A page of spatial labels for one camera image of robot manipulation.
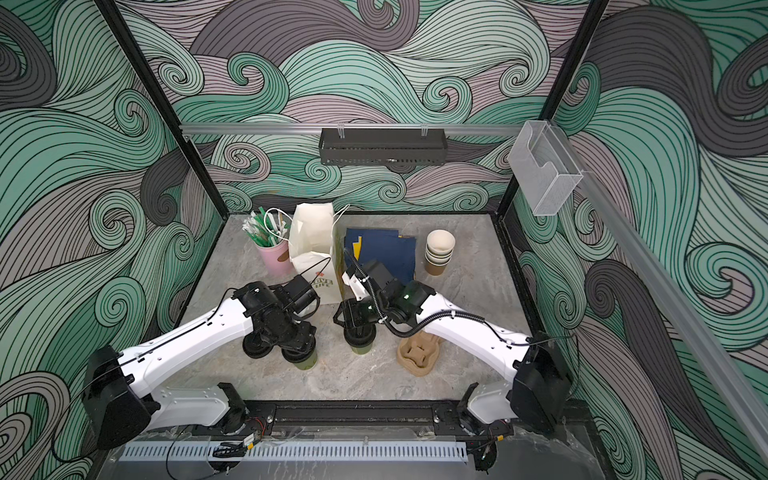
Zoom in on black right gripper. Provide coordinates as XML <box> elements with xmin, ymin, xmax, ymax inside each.
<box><xmin>330</xmin><ymin>295</ymin><xmax>393</xmax><ymax>329</ymax></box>

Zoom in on black enclosure corner post left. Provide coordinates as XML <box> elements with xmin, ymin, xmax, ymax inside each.
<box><xmin>94</xmin><ymin>0</ymin><xmax>229</xmax><ymax>220</ymax></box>

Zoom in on black wall-mounted tray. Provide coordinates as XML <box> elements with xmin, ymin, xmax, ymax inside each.
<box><xmin>318</xmin><ymin>129</ymin><xmax>448</xmax><ymax>167</ymax></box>

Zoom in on brown pulp cup carrier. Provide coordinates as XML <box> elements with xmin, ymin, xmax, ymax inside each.
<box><xmin>396</xmin><ymin>331</ymin><xmax>443</xmax><ymax>377</ymax></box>

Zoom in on green paper coffee cup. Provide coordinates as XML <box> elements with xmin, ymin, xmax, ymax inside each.
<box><xmin>350</xmin><ymin>339</ymin><xmax>374</xmax><ymax>355</ymax></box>

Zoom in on black enclosure corner post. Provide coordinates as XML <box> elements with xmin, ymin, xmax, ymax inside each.
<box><xmin>497</xmin><ymin>1</ymin><xmax>608</xmax><ymax>216</ymax></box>
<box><xmin>94</xmin><ymin>0</ymin><xmax>229</xmax><ymax>220</ymax></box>

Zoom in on grey aluminium rail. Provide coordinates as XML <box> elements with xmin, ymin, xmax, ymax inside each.
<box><xmin>179</xmin><ymin>122</ymin><xmax>522</xmax><ymax>137</ymax></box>

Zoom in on clear acrylic wall holder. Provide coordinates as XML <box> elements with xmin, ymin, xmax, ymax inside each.
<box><xmin>507</xmin><ymin>120</ymin><xmax>583</xmax><ymax>217</ymax></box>

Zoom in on white paper takeout bag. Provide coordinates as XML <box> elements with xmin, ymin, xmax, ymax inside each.
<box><xmin>288</xmin><ymin>203</ymin><xmax>344</xmax><ymax>305</ymax></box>

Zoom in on black enclosure corner post right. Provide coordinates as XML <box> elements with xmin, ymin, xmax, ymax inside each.
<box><xmin>497</xmin><ymin>1</ymin><xmax>608</xmax><ymax>216</ymax></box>

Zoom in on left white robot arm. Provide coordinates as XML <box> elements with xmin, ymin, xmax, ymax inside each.
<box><xmin>81</xmin><ymin>276</ymin><xmax>320</xmax><ymax>450</ymax></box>

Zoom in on pink straw holder cup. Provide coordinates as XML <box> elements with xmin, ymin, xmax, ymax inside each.
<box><xmin>257</xmin><ymin>240</ymin><xmax>294</xmax><ymax>277</ymax></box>

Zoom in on dark blue napkin stack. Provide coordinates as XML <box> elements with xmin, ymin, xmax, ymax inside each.
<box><xmin>344</xmin><ymin>228</ymin><xmax>416</xmax><ymax>285</ymax></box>

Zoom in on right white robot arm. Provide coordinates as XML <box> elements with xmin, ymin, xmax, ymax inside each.
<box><xmin>334</xmin><ymin>260</ymin><xmax>573</xmax><ymax>435</ymax></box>

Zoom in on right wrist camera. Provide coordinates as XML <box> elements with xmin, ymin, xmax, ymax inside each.
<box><xmin>342</xmin><ymin>273</ymin><xmax>370</xmax><ymax>301</ymax></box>

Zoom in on stack of paper cups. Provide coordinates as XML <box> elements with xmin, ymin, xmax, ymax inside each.
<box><xmin>425</xmin><ymin>229</ymin><xmax>456</xmax><ymax>276</ymax></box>

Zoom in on black coffee cup lid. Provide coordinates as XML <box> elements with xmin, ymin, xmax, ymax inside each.
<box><xmin>242</xmin><ymin>335</ymin><xmax>273</xmax><ymax>359</ymax></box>

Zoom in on bundle of wrapped straws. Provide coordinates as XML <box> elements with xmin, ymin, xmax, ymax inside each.
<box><xmin>242</xmin><ymin>207</ymin><xmax>292</xmax><ymax>248</ymax></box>

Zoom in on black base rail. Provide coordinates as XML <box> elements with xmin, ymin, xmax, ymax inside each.
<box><xmin>245</xmin><ymin>400</ymin><xmax>471</xmax><ymax>433</ymax></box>

